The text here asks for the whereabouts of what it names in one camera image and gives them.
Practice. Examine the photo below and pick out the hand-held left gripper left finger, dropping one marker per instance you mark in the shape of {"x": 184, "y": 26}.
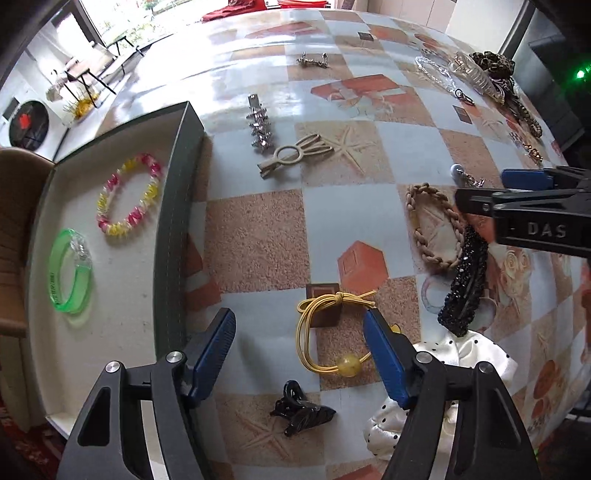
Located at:
{"x": 212, "y": 350}

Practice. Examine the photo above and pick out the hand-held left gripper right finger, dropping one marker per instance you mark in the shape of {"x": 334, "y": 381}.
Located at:
{"x": 388, "y": 364}

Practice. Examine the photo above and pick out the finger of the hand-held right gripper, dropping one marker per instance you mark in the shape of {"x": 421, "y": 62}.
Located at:
{"x": 521, "y": 179}
{"x": 475, "y": 202}

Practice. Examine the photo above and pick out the white polka dot scrunchie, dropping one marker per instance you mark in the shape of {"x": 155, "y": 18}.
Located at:
{"x": 457, "y": 353}

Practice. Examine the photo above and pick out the black sparkly hair clip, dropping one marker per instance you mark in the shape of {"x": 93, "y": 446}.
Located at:
{"x": 464, "y": 286}

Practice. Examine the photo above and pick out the dark green jewelry box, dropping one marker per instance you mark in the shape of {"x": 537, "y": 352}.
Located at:
{"x": 178, "y": 230}

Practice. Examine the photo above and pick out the small silver ornate brooch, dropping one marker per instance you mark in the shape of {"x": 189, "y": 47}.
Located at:
{"x": 307, "y": 61}

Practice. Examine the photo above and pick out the silver spiked hair clip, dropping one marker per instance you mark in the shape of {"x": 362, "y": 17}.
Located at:
{"x": 258, "y": 124}

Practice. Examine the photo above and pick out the beige braided hair band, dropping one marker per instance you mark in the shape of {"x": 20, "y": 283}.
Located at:
{"x": 431, "y": 259}

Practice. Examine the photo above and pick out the black claw hair clip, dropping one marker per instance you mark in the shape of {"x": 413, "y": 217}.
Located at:
{"x": 304, "y": 415}

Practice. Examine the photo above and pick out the clear plastic hair claw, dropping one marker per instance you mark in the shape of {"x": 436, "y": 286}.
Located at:
{"x": 480, "y": 81}

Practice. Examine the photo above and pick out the leopard print scrunchie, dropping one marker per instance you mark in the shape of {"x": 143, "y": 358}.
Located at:
{"x": 494, "y": 62}

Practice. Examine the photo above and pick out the checkered printed tablecloth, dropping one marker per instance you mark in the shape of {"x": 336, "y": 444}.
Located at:
{"x": 258, "y": 240}

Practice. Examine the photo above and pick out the dark furniture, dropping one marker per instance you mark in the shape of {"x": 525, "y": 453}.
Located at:
{"x": 554, "y": 50}

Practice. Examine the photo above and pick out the green translucent bangle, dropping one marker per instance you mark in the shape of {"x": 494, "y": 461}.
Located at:
{"x": 83, "y": 274}

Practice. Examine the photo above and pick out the beige loop hair clip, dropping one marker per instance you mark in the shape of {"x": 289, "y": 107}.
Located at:
{"x": 269, "y": 166}

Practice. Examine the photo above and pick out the red patterned rug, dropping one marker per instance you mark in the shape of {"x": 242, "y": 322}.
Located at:
{"x": 27, "y": 454}

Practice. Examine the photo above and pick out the brown upholstered chair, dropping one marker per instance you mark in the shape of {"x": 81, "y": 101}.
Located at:
{"x": 16, "y": 221}

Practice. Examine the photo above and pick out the red plastic bucket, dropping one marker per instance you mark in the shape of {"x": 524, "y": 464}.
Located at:
{"x": 300, "y": 2}

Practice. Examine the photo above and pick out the yellow object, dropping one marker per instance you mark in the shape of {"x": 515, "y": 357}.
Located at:
{"x": 85, "y": 107}

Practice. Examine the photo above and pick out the white washing machine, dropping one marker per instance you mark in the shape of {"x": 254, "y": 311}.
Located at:
{"x": 28, "y": 122}

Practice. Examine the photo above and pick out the black metal folding rack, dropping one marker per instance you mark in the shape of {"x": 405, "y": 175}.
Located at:
{"x": 87, "y": 74}

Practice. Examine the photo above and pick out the red plastic chair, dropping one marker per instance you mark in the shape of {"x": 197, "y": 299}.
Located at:
{"x": 231, "y": 11}

